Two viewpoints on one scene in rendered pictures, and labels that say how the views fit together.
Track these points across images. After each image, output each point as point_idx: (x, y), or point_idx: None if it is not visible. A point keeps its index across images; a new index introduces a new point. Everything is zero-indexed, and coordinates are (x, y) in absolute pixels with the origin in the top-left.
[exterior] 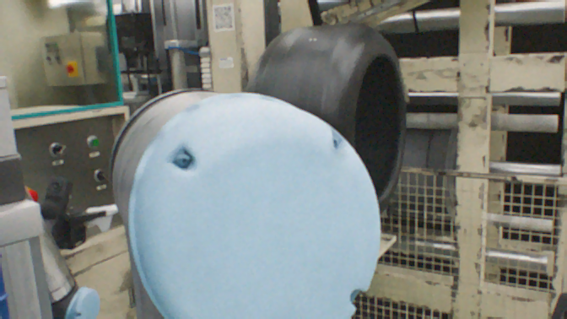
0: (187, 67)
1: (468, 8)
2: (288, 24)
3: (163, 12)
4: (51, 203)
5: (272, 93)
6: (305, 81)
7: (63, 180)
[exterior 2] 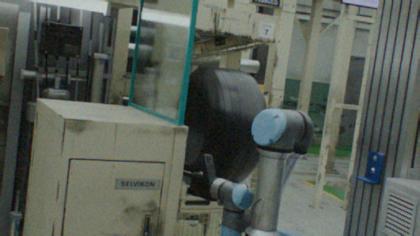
0: (103, 74)
1: (230, 60)
2: (118, 45)
3: (92, 29)
4: (211, 169)
5: (239, 107)
6: (254, 102)
7: (210, 155)
